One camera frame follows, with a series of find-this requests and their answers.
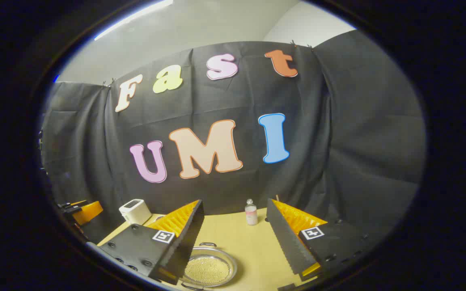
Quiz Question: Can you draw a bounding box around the clear bottle with pink label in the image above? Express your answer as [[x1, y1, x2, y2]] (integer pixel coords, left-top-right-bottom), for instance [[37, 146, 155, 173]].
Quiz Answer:
[[245, 199, 258, 226]]

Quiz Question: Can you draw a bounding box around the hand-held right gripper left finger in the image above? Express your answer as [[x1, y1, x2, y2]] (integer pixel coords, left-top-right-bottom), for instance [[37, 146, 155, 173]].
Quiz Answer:
[[87, 199, 205, 285]]

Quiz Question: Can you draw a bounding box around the black backdrop cloth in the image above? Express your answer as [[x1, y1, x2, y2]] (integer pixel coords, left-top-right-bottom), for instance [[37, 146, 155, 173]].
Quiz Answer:
[[39, 29, 427, 251]]

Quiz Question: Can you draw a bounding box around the steel pot with beans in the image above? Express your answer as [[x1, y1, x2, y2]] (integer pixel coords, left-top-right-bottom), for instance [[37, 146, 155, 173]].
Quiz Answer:
[[180, 242, 238, 291]]

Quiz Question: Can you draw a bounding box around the white toaster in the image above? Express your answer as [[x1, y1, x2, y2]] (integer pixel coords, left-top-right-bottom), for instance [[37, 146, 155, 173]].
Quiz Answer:
[[119, 199, 153, 225]]

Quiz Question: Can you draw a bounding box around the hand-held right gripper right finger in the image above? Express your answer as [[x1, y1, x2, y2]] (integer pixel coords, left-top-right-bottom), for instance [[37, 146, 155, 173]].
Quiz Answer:
[[266, 198, 375, 283]]

